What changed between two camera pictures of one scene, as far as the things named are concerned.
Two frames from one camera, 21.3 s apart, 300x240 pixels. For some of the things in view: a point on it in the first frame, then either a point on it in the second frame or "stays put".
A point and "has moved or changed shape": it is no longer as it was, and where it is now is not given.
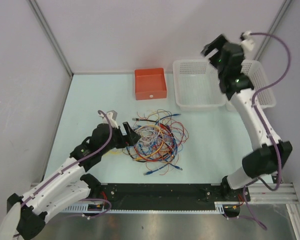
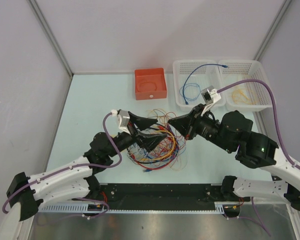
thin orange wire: [146, 165] has moved or changed shape
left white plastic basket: [196, 85] stays put
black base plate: [166, 196] stays put
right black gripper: [217, 44] -> [188, 124]
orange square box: [150, 84] stays put
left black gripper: [128, 139] -> [145, 140]
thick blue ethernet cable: [175, 166] -> [186, 102]
